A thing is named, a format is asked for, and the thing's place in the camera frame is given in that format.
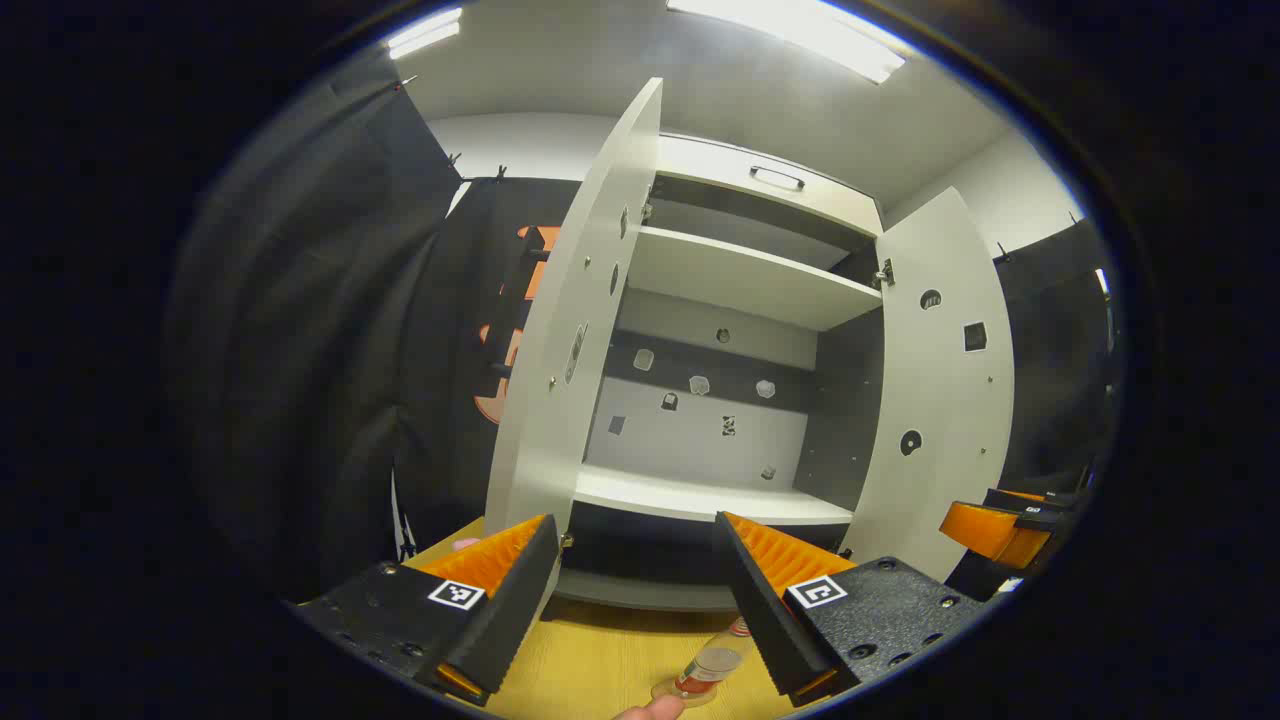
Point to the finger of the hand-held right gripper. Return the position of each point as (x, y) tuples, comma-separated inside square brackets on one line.
[(990, 532), (1030, 495)]

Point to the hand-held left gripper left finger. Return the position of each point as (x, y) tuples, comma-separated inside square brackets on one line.
[(515, 610)]

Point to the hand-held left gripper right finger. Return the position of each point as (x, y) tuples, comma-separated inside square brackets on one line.
[(765, 620)]

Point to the clear water bottle red label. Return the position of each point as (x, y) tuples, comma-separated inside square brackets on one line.
[(705, 672)]

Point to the white cabinet door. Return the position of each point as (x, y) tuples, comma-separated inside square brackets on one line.
[(550, 420), (940, 400)]

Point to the round brown coaster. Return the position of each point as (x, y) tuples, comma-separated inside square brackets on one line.
[(664, 693)]

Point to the white cabinet shelf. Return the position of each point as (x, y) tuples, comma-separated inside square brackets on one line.
[(700, 495), (740, 275)]

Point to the white cabinet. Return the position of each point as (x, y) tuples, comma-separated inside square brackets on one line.
[(700, 430)]

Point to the white cabinet drawer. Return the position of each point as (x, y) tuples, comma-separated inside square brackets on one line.
[(720, 170)]

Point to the ceiling light panel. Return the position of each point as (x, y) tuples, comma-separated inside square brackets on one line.
[(425, 33)]

